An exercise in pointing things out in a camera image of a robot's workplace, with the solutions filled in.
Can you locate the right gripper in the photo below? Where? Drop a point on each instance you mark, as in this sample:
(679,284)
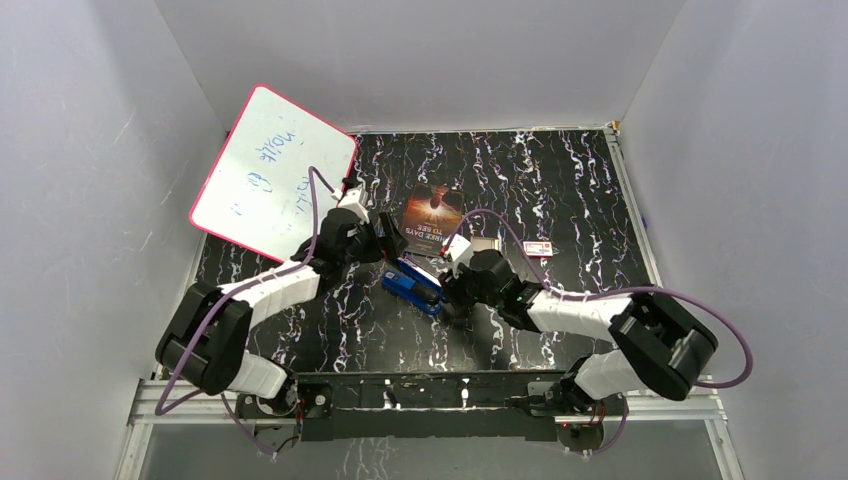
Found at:
(451,285)

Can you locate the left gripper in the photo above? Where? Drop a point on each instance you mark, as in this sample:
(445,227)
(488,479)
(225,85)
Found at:
(384,248)

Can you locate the staples box tray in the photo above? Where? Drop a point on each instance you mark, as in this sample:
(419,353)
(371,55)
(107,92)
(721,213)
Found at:
(480,244)

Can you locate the red staples box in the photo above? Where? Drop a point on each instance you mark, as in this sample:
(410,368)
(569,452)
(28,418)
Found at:
(540,249)

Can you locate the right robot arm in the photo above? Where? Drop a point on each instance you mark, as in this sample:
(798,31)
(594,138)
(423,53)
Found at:
(659,345)

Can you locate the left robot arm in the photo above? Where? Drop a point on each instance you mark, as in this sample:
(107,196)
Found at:
(205,341)

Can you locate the three days to see book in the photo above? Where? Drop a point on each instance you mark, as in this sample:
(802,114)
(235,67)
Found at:
(432,213)

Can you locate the pink framed whiteboard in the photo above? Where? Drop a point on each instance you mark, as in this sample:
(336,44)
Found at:
(267,180)

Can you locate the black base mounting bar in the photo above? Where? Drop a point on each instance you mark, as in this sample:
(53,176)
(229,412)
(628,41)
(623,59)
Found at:
(429,405)

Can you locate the aluminium frame rail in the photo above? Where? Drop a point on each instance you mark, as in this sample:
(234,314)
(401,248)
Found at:
(157,403)

